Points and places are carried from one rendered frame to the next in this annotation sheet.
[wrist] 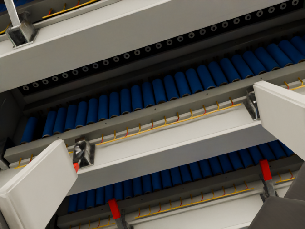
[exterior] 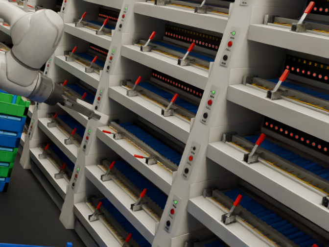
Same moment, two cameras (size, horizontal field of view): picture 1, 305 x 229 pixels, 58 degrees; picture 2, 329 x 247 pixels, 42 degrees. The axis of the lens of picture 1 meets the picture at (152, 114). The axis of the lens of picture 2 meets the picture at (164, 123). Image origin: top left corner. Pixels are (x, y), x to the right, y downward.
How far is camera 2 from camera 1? 145 cm
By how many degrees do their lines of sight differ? 46
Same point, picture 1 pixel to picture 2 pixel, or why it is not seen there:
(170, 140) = (130, 150)
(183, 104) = (144, 146)
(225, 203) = (131, 199)
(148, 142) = (129, 147)
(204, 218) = (122, 195)
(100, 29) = (137, 104)
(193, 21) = (151, 119)
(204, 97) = (149, 149)
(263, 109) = (104, 118)
